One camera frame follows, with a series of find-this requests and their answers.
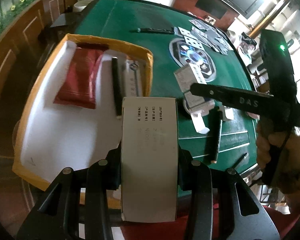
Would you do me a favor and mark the black marker beige cap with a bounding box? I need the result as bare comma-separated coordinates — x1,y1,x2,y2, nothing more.
210,107,223,164

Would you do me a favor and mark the white power adapter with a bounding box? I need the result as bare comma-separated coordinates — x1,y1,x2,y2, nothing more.
189,104,235,134

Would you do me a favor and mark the black marker white cap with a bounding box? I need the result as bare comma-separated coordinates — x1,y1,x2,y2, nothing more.
111,57,122,118

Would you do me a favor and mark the dark red foil packet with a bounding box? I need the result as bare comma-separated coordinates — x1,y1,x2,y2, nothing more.
54,43,109,109

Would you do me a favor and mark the blue white medicine box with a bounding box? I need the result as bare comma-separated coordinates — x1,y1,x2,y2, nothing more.
174,63,206,93

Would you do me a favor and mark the black marker teal cap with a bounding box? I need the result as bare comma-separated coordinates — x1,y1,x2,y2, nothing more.
136,28,174,35

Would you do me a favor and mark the pink zipper pouch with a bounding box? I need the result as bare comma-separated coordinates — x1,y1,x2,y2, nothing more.
246,112,260,120

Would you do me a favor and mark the white blue toothpaste box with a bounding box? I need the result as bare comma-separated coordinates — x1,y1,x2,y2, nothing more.
123,60,143,97

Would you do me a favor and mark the person right hand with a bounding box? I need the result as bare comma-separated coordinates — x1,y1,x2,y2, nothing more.
255,123,300,196

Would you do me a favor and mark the yellow cardboard box tray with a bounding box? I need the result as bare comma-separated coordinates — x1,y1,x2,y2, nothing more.
12,34,153,190

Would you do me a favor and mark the pile of clothes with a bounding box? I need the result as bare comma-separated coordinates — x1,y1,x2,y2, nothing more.
237,32,257,66

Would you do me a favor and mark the pile of playing cards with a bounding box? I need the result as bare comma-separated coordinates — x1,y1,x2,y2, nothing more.
189,19,233,55

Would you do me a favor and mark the playing card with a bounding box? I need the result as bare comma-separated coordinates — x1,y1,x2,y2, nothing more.
178,27,197,39
184,36,204,50

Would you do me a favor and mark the round mahjong control panel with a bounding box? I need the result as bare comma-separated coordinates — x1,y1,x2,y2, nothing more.
168,38,217,82

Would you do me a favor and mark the wooden cabinet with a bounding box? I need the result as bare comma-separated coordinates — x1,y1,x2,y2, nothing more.
0,0,78,97

